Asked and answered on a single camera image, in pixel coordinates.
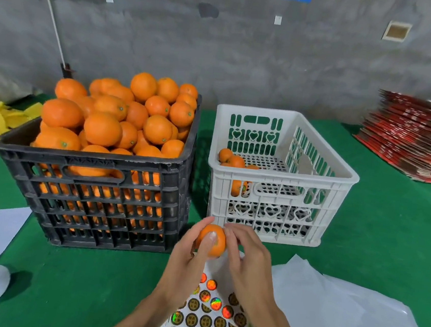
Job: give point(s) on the white plastic crate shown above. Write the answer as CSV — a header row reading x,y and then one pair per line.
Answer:
x,y
255,111

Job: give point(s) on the person's right hand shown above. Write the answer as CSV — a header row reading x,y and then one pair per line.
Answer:
x,y
251,273

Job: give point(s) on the green felt table cover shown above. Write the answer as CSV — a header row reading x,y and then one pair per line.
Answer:
x,y
400,235

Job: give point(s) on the beige woven sack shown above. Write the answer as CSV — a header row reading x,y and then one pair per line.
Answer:
x,y
5,87

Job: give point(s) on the white pole with black base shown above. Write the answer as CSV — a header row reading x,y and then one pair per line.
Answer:
x,y
54,14

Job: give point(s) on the pile of oranges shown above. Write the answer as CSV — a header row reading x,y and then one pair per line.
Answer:
x,y
102,128

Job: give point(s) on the person's left hand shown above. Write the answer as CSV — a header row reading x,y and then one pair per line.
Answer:
x,y
181,273

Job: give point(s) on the stack of red cardboard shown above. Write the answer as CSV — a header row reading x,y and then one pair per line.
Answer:
x,y
418,137

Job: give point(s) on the black plastic crate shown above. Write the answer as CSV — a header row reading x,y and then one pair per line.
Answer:
x,y
162,163

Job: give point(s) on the beige wall plate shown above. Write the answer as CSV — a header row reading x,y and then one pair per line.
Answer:
x,y
397,31

